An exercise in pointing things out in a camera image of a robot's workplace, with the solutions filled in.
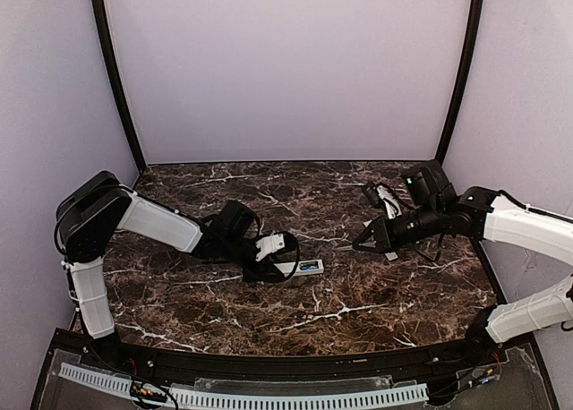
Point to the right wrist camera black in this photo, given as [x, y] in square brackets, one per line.
[380, 197]

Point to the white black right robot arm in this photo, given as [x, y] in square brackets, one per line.
[481, 214]

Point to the white remote control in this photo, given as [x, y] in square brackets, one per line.
[292, 268]

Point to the black front mounting rail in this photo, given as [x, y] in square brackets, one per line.
[427, 363]

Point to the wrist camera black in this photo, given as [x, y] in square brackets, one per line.
[268, 245]
[380, 197]

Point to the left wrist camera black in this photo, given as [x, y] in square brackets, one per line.
[268, 245]

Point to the white slotted cable duct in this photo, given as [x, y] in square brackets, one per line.
[364, 393]

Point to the black corner frame post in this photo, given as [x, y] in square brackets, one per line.
[116, 84]

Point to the black right corner post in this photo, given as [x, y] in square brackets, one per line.
[464, 66]

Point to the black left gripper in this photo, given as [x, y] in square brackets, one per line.
[258, 269]

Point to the blue battery in remote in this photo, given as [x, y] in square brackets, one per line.
[311, 267]

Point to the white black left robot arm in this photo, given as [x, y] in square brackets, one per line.
[88, 219]

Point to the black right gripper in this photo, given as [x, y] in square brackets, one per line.
[382, 233]

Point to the clear handled tester screwdriver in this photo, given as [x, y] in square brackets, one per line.
[345, 248]

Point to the white remote battery cover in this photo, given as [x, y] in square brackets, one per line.
[391, 255]

